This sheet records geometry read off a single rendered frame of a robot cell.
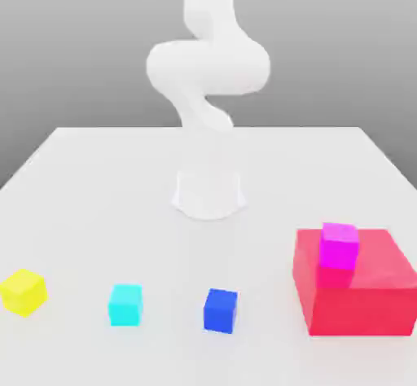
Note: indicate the small yellow cube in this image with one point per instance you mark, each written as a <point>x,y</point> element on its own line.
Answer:
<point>22,293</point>

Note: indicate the small cyan cube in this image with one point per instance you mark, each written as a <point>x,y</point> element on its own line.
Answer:
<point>125,306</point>

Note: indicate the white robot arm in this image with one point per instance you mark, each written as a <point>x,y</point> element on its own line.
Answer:
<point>208,66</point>

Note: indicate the small magenta cube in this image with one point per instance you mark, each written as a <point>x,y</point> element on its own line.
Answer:
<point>338,249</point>

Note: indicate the large red box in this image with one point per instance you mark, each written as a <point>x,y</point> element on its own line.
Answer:
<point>365,307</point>

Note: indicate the small blue cube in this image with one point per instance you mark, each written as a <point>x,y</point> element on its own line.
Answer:
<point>220,311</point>

